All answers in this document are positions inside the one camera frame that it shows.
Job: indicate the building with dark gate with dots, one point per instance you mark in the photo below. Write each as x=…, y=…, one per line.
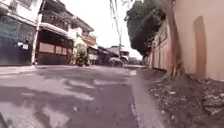
x=16, y=36

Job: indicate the parked car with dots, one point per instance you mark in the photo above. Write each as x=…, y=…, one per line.
x=115, y=61

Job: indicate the utility pole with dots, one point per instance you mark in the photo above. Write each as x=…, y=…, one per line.
x=119, y=43

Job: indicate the orange boundary wall with pillars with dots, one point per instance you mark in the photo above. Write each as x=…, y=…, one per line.
x=161, y=53

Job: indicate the green bush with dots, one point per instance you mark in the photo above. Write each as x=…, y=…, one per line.
x=81, y=55

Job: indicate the peach plastered wall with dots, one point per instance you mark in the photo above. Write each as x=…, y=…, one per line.
x=213, y=33

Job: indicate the distant low buildings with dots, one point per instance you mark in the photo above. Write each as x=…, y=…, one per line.
x=115, y=50

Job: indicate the large dark green tree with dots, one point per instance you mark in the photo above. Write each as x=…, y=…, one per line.
x=143, y=23

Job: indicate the building with brown balcony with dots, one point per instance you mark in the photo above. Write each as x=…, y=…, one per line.
x=53, y=36

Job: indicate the dirt verge with debris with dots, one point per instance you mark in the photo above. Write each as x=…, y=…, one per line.
x=186, y=103

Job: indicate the grey asphalt road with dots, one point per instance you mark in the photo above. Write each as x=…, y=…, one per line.
x=83, y=100

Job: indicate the white and orange building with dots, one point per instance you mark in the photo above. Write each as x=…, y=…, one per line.
x=83, y=36

